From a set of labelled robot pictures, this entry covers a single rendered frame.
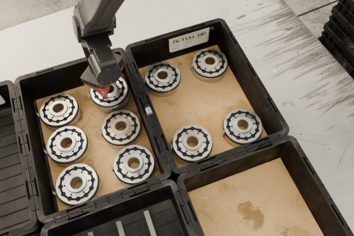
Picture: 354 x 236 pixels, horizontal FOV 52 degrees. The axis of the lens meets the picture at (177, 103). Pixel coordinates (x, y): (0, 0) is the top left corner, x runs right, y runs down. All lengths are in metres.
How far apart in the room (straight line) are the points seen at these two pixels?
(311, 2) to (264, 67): 1.38
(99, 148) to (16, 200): 0.23
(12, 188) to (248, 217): 0.58
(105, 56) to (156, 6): 0.69
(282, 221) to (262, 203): 0.06
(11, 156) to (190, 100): 0.50
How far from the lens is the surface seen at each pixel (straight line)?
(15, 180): 1.01
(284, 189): 0.95
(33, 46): 1.40
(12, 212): 0.98
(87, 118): 1.02
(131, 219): 0.90
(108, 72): 0.78
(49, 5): 2.59
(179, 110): 1.00
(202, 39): 1.09
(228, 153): 0.84
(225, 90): 1.04
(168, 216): 0.90
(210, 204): 0.90
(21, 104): 1.00
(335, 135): 1.20
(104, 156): 0.96
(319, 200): 0.89
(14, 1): 2.71
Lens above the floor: 1.70
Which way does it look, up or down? 59 degrees down
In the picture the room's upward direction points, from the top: 1 degrees counter-clockwise
